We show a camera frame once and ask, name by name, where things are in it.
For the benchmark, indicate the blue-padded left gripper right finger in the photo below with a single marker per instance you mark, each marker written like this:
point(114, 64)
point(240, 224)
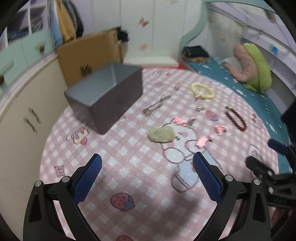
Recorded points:
point(241, 212)

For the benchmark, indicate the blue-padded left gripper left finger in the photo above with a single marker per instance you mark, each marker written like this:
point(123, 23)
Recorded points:
point(41, 220)

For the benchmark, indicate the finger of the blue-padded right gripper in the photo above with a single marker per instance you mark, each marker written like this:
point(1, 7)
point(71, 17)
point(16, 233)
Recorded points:
point(277, 146)
point(260, 170)

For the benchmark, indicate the pink bow earring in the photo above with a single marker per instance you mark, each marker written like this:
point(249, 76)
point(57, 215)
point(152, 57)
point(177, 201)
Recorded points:
point(220, 129)

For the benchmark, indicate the pink charm trinket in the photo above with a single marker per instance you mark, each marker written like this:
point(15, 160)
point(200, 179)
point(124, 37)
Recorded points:
point(201, 142)

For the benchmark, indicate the pink hair clip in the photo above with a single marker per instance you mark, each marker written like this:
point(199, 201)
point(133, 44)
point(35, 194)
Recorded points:
point(182, 122)

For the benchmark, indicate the pale green jade pendant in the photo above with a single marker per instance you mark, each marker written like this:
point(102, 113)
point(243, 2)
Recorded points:
point(164, 134)

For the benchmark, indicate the right hand holding gripper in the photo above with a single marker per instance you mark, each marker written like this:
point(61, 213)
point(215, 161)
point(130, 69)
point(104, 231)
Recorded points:
point(277, 214)

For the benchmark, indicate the pink and green pillow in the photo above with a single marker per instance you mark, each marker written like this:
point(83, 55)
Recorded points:
point(255, 73)

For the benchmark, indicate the pink checkered tablecloth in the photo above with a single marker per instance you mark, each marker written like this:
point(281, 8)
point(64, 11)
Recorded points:
point(145, 190)

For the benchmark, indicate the cream curved cabinet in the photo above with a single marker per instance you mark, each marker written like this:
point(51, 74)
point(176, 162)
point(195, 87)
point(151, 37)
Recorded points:
point(27, 118)

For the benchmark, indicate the dark folded clothes pile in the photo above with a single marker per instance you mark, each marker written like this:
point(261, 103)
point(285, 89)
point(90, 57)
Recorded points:
point(195, 51)

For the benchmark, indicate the grey metal tin box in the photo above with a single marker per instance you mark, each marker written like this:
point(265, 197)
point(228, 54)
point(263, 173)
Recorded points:
point(102, 98)

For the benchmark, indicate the red and white storage bench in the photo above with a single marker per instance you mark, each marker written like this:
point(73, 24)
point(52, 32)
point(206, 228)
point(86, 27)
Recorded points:
point(162, 62)

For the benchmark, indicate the mint drawer unit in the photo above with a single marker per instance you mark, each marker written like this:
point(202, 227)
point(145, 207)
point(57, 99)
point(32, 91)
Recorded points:
point(22, 54)

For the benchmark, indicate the tall brown cardboard box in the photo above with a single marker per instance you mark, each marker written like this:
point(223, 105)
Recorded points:
point(81, 57)

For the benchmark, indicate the hanging clothes row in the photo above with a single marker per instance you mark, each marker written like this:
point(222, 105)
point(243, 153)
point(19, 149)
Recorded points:
point(65, 22)

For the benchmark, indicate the lilac cubby shelf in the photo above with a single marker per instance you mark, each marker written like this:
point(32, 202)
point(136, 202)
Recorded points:
point(30, 19)

